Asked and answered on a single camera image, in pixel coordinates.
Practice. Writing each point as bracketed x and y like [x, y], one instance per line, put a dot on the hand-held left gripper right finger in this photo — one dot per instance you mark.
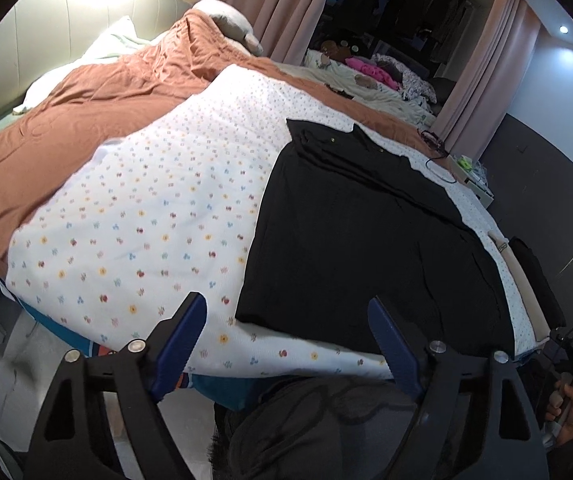
[396, 350]

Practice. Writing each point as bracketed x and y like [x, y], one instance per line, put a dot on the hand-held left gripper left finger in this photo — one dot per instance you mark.
[181, 345]

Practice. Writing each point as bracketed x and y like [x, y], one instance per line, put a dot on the folded black garment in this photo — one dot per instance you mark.
[536, 280]

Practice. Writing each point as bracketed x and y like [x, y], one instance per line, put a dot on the beige bear print blanket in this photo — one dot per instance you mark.
[346, 75]

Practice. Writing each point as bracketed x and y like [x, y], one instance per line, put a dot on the white plush toy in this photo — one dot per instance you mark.
[226, 22]

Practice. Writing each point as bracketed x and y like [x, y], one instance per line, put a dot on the pink curtain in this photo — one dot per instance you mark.
[496, 75]
[291, 5]

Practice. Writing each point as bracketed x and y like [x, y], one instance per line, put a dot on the pile of mixed clothes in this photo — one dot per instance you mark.
[411, 85]

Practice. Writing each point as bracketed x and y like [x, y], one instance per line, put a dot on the cream padded headboard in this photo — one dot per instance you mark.
[66, 15]

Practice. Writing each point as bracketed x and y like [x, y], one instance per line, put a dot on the orange quilt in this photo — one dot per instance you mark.
[66, 125]

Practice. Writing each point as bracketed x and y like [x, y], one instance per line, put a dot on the clear plastic bag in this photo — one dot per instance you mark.
[480, 171]

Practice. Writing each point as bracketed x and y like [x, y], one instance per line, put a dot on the white pillow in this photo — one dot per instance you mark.
[111, 40]

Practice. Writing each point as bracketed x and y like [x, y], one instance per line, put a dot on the round ceiling spotlight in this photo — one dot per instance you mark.
[562, 29]

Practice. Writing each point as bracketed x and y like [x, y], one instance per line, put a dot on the small green object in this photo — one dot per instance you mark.
[464, 163]

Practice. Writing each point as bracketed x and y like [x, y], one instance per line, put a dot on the brown plush toy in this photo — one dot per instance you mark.
[334, 50]

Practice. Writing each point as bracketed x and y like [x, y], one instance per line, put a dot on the black jacket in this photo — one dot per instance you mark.
[366, 240]

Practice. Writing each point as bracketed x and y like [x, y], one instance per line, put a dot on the white nightstand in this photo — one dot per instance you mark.
[471, 187]

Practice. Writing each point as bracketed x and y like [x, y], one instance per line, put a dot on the row of hanging dark clothes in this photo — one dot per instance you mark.
[436, 5]

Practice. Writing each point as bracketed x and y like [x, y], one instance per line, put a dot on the person's right hand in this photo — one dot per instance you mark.
[568, 417]

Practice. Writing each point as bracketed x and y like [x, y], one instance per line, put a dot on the person's dark patterned pants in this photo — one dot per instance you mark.
[316, 435]

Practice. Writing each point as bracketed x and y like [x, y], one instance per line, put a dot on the pink garment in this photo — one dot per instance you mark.
[366, 67]

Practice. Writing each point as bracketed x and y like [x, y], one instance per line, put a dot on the white floral blanket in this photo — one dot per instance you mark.
[141, 210]

